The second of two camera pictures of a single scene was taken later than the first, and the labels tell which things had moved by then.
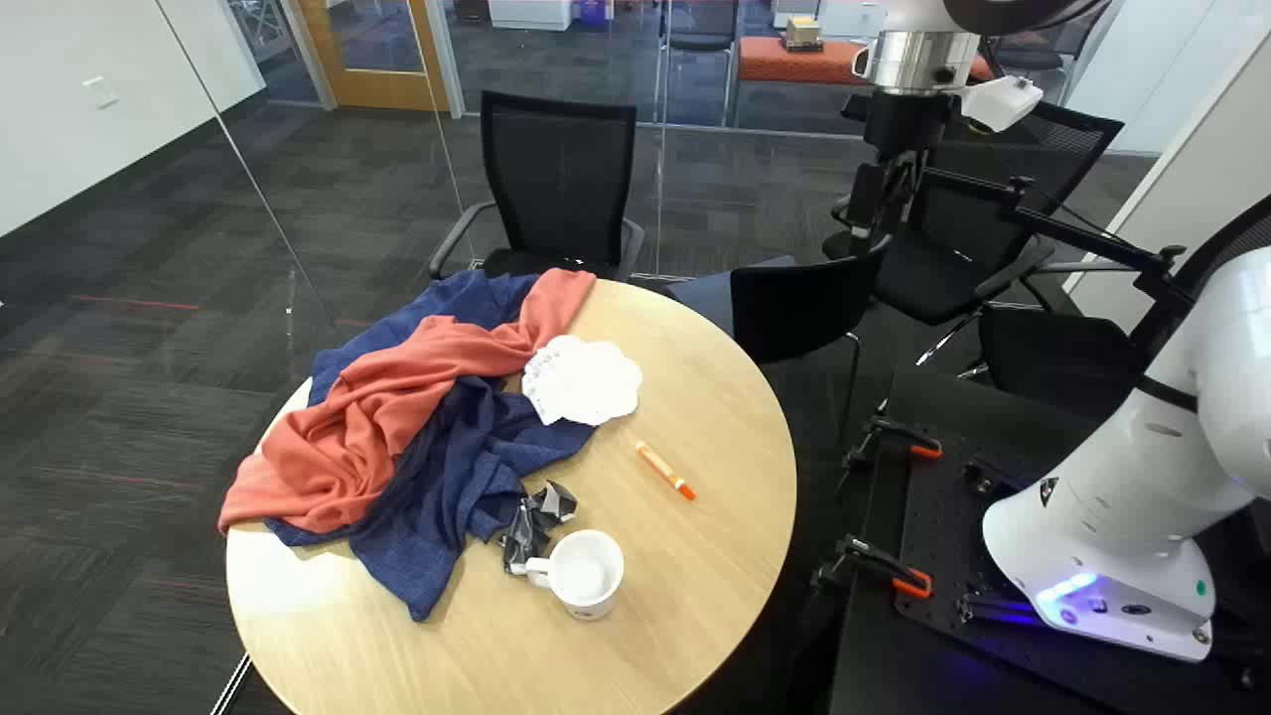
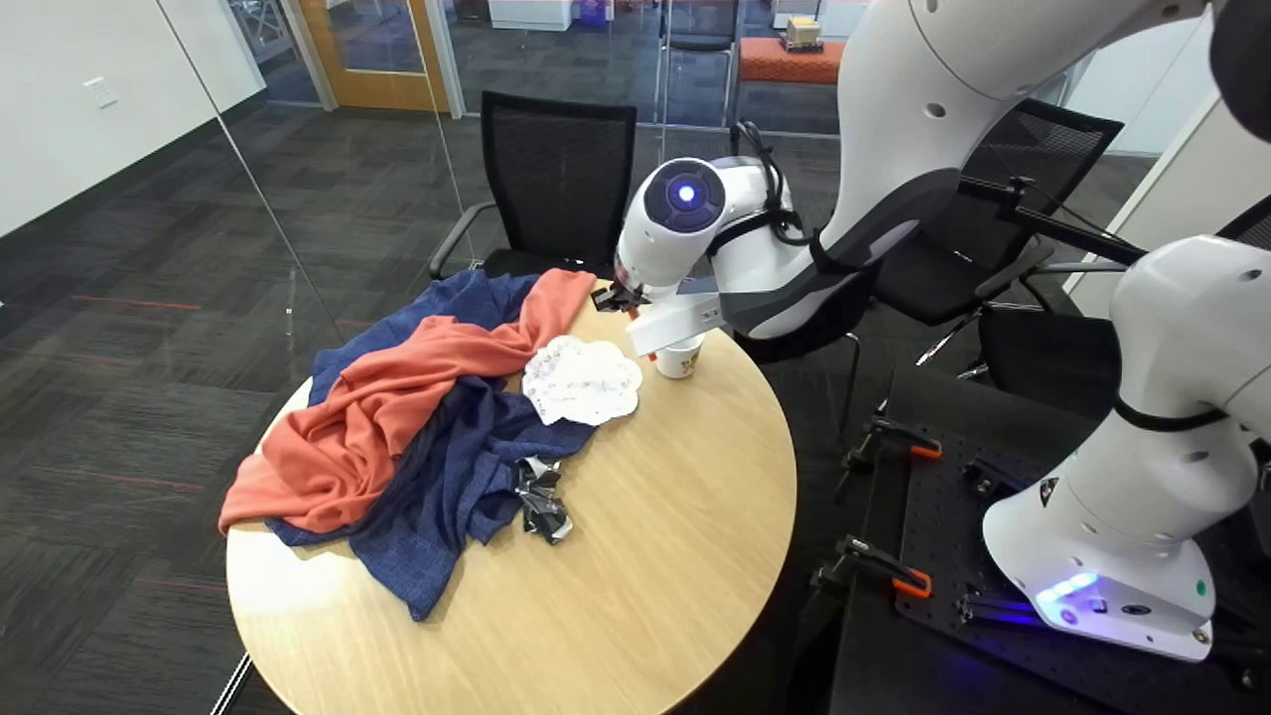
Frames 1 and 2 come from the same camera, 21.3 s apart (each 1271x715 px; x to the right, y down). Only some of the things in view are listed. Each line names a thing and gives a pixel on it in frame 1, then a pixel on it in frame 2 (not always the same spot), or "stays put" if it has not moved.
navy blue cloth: (463, 453) stays put
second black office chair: (985, 193) stays put
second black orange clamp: (907, 438) stays put
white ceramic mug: (587, 566) to (678, 365)
